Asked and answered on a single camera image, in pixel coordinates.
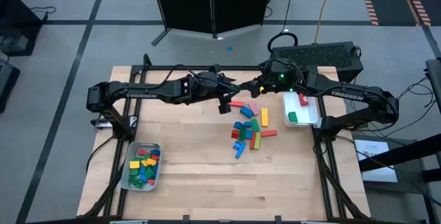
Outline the black table frame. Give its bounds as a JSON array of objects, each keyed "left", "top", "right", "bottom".
[{"left": 77, "top": 54, "right": 371, "bottom": 224}]

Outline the dark green Duplo brick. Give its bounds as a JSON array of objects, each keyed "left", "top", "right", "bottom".
[{"left": 127, "top": 175, "right": 145, "bottom": 190}]

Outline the black equipment case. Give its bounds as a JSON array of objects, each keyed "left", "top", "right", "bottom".
[{"left": 0, "top": 58, "right": 21, "bottom": 114}]

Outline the white printed sheet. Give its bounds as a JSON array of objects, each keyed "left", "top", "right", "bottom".
[{"left": 353, "top": 139, "right": 399, "bottom": 183}]

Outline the black stand post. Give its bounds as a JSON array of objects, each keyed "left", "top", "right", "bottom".
[{"left": 425, "top": 57, "right": 441, "bottom": 108}]

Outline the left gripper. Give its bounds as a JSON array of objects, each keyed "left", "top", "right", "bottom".
[{"left": 188, "top": 71, "right": 239, "bottom": 116}]

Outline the white plastic storage bin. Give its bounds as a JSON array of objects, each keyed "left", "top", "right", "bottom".
[
  {"left": 281, "top": 91, "right": 321, "bottom": 128},
  {"left": 120, "top": 141, "right": 163, "bottom": 192}
]

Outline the black perforated computer case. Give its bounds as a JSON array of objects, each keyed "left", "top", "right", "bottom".
[{"left": 270, "top": 41, "right": 365, "bottom": 83}]

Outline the black folding partition screen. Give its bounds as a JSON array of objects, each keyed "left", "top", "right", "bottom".
[{"left": 150, "top": 0, "right": 275, "bottom": 39}]

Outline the black metal beam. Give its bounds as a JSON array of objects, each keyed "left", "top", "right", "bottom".
[{"left": 358, "top": 132, "right": 441, "bottom": 173}]

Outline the blue long block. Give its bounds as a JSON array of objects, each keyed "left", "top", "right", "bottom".
[{"left": 235, "top": 142, "right": 247, "bottom": 159}]

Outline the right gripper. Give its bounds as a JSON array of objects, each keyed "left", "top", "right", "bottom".
[{"left": 240, "top": 61, "right": 309, "bottom": 99}]

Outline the yellow hanging cable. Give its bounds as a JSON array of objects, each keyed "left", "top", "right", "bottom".
[{"left": 314, "top": 0, "right": 338, "bottom": 44}]

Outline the black desk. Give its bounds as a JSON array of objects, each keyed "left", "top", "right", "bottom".
[{"left": 0, "top": 0, "right": 44, "bottom": 58}]

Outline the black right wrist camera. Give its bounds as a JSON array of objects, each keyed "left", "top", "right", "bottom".
[{"left": 269, "top": 64, "right": 294, "bottom": 86}]

